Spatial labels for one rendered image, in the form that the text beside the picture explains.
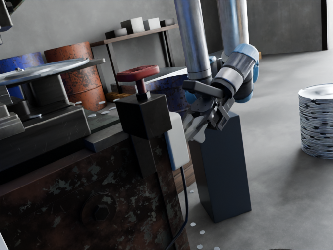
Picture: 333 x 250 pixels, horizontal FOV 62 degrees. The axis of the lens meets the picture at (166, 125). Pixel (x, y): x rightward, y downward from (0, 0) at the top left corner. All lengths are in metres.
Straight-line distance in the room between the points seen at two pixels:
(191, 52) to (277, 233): 0.76
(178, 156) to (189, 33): 0.38
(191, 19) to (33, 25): 3.49
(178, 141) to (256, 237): 0.65
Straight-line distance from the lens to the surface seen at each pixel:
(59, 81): 0.75
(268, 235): 1.21
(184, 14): 0.87
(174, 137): 0.65
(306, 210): 1.34
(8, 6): 0.75
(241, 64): 0.82
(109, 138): 0.57
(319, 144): 1.68
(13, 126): 0.53
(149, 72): 0.49
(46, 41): 4.24
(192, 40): 0.87
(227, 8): 0.93
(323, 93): 1.67
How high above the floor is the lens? 0.82
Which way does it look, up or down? 19 degrees down
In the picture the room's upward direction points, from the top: 13 degrees counter-clockwise
